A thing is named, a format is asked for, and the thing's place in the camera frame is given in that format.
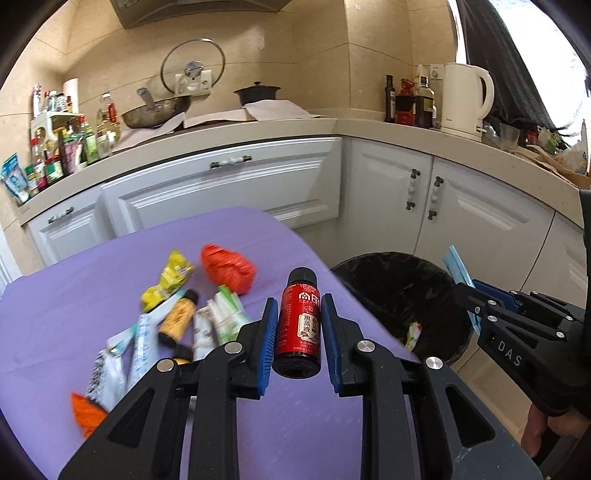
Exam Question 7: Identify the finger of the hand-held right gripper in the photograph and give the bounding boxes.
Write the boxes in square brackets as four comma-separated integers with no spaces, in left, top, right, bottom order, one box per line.
[452,282,572,341]
[472,279,579,325]

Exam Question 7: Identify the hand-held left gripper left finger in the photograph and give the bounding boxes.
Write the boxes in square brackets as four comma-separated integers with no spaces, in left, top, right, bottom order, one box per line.
[59,298,280,480]

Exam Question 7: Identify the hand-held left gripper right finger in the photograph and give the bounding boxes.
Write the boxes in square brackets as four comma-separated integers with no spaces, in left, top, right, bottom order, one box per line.
[320,293,543,480]

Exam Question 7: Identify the light blue packet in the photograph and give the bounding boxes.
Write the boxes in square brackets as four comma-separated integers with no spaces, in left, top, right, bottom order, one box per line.
[442,246,485,330]

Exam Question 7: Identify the red label dark bottle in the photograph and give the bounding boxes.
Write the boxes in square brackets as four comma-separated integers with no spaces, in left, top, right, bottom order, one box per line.
[272,267,322,380]

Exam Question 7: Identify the black trash bin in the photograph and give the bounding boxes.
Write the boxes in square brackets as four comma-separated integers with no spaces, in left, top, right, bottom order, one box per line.
[330,251,476,367]

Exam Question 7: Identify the small amber bottle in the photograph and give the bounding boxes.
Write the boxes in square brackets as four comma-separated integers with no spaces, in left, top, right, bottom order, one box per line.
[158,288,200,349]

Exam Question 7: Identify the person's right hand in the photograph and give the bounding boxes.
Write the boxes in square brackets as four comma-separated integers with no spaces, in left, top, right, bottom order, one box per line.
[522,401,591,462]

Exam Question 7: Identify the green white snack packet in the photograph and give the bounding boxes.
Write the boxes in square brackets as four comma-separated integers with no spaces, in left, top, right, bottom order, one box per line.
[213,285,254,343]

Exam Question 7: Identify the white sachet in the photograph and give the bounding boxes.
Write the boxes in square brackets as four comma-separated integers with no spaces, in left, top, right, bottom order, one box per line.
[191,307,220,361]

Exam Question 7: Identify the red plastic bag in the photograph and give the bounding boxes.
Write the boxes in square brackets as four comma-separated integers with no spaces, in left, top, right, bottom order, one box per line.
[200,244,257,295]

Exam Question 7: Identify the yellow crumpled wrapper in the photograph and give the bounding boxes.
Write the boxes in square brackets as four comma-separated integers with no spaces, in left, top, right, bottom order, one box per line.
[141,249,195,312]

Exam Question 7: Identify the teal white tube wrapper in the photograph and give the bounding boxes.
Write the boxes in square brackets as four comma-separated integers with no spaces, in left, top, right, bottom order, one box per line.
[127,314,155,388]

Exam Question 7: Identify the brown paper bag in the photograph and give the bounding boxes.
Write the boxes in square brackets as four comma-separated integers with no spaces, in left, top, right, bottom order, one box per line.
[531,145,591,188]

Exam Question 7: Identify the white blue torn wrapper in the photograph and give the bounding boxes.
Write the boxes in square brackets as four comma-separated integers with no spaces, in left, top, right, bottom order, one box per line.
[106,320,141,358]

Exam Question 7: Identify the glass cup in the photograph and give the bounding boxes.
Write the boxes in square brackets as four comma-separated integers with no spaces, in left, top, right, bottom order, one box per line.
[498,124,522,151]

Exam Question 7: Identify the black white patterned packet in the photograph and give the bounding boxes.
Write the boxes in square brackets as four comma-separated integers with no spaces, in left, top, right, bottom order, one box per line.
[85,351,125,411]

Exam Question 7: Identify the white kitchen cabinet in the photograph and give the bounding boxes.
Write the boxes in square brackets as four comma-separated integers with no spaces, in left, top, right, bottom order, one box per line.
[18,134,591,370]

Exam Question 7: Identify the purple tablecloth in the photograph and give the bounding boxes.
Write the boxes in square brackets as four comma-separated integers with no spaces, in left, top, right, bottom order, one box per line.
[0,205,419,480]

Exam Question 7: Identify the orange wrapper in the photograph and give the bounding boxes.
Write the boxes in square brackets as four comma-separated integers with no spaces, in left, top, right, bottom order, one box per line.
[70,392,108,439]

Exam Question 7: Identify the white electric kettle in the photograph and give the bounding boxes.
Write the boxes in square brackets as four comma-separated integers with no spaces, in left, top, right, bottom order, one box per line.
[438,62,496,139]

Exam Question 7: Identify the clear dark liquor bottle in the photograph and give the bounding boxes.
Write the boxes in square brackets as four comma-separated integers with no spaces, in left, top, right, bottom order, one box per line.
[413,76,437,129]

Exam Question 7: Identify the dark olive oil bottle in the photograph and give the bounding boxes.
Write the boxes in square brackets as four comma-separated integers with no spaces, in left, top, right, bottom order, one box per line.
[384,75,398,123]

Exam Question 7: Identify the dark green curtain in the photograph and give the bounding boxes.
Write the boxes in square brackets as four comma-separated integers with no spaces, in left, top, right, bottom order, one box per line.
[455,0,559,134]

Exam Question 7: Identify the white paper sheet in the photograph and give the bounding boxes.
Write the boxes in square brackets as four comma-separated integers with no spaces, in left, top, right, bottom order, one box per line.
[185,99,324,129]
[111,115,185,151]

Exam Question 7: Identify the black lidded pot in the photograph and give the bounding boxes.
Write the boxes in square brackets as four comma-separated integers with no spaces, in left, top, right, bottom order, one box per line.
[234,82,281,108]

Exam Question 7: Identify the steel wok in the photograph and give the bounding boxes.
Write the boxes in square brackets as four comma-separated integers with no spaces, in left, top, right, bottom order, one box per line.
[121,88,192,129]

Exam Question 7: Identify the yellow cooking oil bottle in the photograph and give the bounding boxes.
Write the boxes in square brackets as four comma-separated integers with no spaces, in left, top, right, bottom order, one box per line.
[96,92,122,148]

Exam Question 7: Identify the cluster of condiment jars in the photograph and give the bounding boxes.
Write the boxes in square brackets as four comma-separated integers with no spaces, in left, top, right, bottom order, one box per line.
[25,83,100,195]

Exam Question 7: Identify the glass pot lid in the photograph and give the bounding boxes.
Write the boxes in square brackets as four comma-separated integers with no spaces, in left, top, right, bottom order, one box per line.
[160,39,227,95]

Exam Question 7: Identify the blue white pouch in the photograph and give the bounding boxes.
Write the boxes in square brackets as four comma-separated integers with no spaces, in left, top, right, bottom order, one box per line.
[0,154,31,206]

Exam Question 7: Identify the white spice rack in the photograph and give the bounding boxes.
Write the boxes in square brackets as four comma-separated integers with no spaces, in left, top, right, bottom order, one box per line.
[30,111,86,176]

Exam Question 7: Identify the paper towel roll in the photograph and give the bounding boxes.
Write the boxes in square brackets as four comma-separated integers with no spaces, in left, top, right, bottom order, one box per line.
[62,78,80,114]

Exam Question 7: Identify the steel range hood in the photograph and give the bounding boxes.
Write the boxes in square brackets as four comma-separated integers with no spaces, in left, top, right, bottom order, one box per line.
[111,0,296,29]

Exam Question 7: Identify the white wall socket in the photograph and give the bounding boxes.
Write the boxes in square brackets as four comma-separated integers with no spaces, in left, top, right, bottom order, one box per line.
[175,69,213,95]

